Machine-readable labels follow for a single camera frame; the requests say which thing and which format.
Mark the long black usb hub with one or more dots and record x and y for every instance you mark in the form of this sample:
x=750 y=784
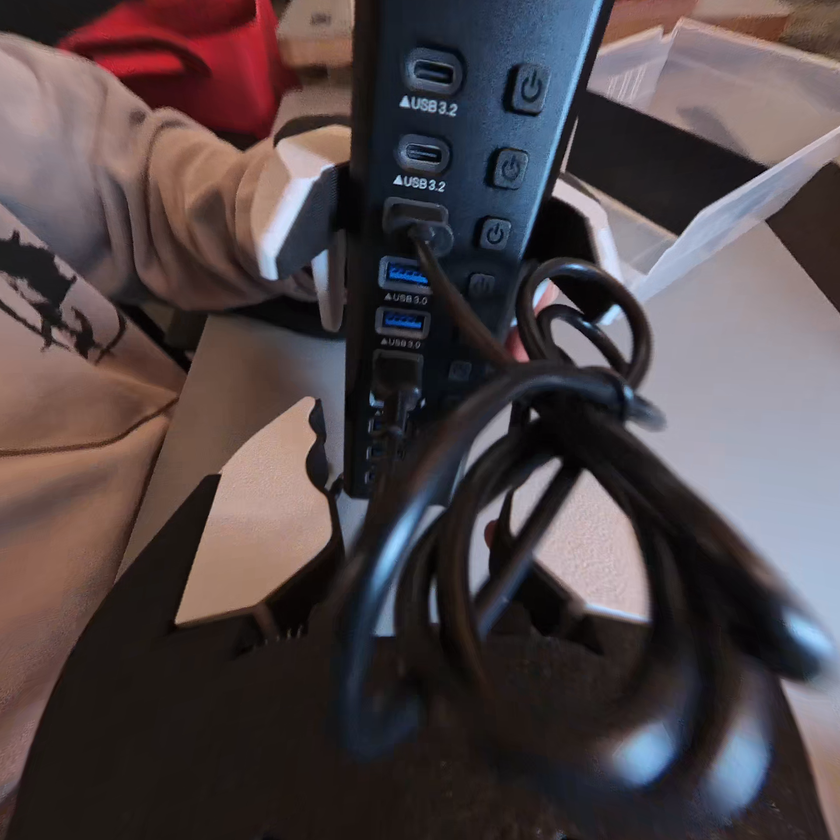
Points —
x=459 y=164

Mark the person's left forearm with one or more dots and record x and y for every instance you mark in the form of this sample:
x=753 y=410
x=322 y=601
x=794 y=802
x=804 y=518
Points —
x=131 y=164

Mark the person's right hand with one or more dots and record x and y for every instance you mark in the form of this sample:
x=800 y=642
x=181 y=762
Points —
x=490 y=533

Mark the red bag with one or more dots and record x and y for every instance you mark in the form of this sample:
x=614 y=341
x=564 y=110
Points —
x=184 y=59

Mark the clear plastic bin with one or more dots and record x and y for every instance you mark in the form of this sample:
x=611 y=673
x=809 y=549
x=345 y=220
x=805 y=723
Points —
x=722 y=65

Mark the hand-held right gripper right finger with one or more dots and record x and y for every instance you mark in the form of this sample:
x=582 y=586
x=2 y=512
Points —
x=590 y=544

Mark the person in beige hoodie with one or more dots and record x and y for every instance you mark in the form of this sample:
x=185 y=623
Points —
x=65 y=459

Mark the cardboard box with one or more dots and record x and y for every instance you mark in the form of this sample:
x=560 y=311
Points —
x=689 y=13

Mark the person's left hand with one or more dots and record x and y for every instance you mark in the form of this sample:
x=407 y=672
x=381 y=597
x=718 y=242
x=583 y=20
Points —
x=525 y=328

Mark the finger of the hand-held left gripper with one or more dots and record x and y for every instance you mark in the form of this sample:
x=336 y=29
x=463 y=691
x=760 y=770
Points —
x=605 y=244
x=289 y=210

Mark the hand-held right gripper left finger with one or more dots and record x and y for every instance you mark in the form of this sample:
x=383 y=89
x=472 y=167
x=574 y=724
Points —
x=262 y=525

